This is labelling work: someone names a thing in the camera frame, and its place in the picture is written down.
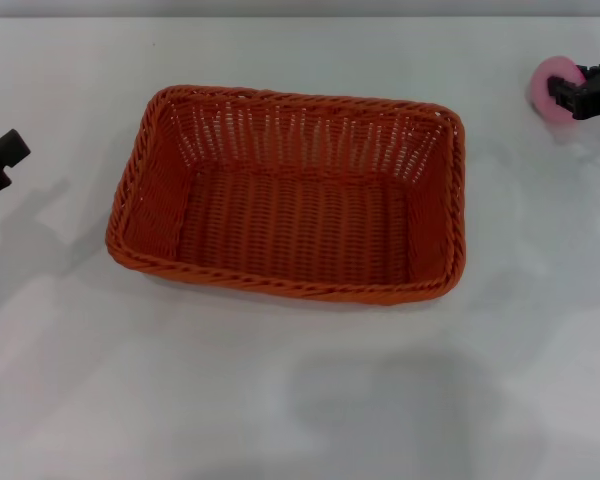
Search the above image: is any orange woven plastic basket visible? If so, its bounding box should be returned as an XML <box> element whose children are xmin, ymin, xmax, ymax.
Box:
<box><xmin>106</xmin><ymin>84</ymin><xmax>468</xmax><ymax>306</ymax></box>

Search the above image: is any pink peach toy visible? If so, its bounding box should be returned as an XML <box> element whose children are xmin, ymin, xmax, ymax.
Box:
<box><xmin>531</xmin><ymin>56</ymin><xmax>579</xmax><ymax>112</ymax></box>

